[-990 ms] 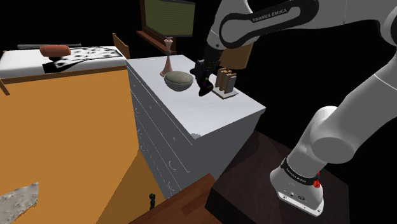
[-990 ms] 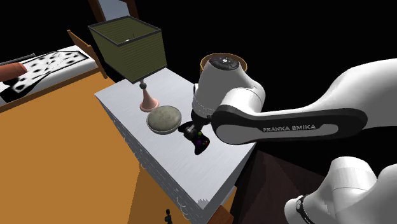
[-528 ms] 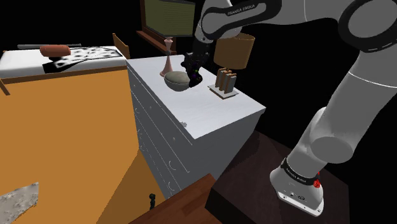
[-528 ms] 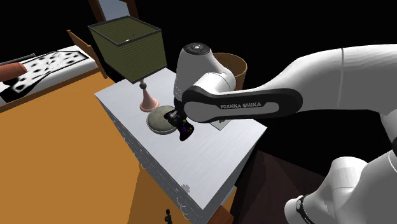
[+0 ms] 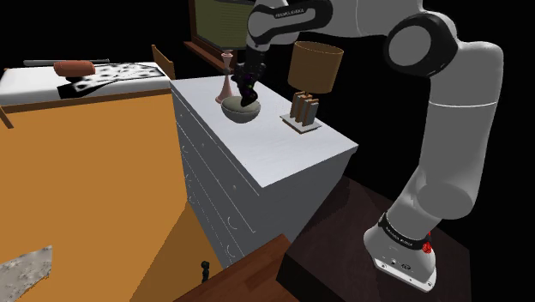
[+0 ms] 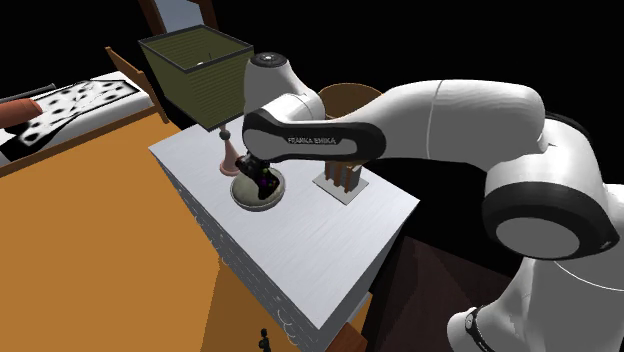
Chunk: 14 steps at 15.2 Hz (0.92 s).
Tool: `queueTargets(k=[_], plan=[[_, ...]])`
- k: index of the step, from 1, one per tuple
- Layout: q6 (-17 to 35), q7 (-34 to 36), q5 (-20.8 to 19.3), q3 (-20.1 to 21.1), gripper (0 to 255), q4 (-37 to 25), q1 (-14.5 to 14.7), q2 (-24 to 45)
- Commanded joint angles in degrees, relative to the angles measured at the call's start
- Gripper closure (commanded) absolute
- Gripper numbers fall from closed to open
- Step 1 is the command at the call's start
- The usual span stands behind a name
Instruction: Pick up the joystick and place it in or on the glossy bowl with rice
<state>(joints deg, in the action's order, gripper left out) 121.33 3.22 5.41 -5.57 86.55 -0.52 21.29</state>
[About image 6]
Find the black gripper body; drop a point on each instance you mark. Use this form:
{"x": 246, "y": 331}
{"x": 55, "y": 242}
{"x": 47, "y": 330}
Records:
{"x": 253, "y": 170}

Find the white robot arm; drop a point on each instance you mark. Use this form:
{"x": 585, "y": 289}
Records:
{"x": 463, "y": 126}

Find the grey-green round bowl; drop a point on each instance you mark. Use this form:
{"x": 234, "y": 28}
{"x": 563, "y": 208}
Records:
{"x": 244, "y": 199}

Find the brown slatted holder white base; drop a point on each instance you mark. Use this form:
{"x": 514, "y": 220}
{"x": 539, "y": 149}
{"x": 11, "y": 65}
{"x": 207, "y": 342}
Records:
{"x": 345, "y": 184}

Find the white chest of drawers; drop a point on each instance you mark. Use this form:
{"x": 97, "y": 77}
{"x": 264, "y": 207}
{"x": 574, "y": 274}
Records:
{"x": 302, "y": 253}

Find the olive shade lamp pink base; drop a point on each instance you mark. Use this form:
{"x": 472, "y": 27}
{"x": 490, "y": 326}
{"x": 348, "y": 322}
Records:
{"x": 204, "y": 80}

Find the brown round basket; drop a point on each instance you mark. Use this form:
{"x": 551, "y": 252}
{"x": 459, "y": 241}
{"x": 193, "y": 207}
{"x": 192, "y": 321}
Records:
{"x": 348, "y": 97}

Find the small black figure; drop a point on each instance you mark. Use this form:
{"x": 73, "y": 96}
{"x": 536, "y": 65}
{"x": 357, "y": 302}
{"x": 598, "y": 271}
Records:
{"x": 264, "y": 341}

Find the bed with spotted blanket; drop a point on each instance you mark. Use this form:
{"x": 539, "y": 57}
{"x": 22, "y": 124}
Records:
{"x": 78, "y": 105}

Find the red pillow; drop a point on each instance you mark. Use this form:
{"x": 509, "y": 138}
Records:
{"x": 17, "y": 112}

